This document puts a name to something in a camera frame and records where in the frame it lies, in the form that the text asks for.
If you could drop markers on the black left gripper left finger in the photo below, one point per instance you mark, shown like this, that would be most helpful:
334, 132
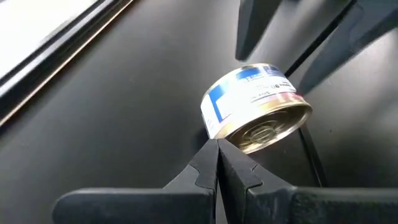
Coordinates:
140, 205

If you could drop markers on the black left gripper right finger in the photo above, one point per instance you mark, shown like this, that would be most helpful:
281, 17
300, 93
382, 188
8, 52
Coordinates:
280, 205

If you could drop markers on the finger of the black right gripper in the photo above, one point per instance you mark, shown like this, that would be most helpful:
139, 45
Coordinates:
255, 21
367, 28

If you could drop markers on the blue label seafood can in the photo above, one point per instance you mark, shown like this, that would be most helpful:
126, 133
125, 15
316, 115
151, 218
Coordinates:
248, 96

